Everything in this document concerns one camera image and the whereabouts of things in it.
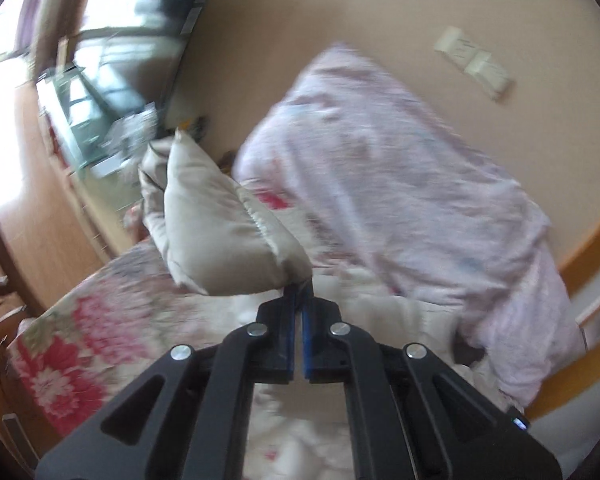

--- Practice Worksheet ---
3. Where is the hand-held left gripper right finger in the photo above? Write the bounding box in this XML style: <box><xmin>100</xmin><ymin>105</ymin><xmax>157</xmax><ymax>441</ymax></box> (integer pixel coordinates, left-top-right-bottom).
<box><xmin>301</xmin><ymin>284</ymin><xmax>564</xmax><ymax>480</ymax></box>

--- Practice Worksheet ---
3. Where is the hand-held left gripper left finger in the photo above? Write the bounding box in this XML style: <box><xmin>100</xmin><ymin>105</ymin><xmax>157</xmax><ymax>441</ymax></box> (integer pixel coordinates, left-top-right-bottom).
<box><xmin>35</xmin><ymin>284</ymin><xmax>298</xmax><ymax>480</ymax></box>

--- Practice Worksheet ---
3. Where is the white puffy jacket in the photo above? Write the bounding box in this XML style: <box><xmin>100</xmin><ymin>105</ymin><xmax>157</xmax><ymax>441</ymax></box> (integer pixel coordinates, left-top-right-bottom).
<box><xmin>139</xmin><ymin>127</ymin><xmax>476</xmax><ymax>480</ymax></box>

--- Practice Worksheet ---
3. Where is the floral bed sheet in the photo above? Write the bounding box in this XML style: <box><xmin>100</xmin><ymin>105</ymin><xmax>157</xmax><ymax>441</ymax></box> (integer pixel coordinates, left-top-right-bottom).
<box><xmin>10</xmin><ymin>185</ymin><xmax>531</xmax><ymax>480</ymax></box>

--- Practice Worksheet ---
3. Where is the window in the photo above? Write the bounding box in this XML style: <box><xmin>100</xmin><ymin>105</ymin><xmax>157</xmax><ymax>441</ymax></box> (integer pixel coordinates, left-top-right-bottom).
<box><xmin>35</xmin><ymin>0</ymin><xmax>216</xmax><ymax>181</ymax></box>

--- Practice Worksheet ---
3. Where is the purple curtain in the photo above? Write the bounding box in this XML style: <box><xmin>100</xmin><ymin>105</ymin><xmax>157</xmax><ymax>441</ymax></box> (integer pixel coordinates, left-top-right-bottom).
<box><xmin>15</xmin><ymin>0</ymin><xmax>78</xmax><ymax>68</ymax></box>

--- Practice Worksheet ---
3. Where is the white wall switch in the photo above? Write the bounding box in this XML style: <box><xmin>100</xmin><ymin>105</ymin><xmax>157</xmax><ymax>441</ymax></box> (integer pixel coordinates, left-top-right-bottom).
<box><xmin>466</xmin><ymin>52</ymin><xmax>515</xmax><ymax>101</ymax></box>

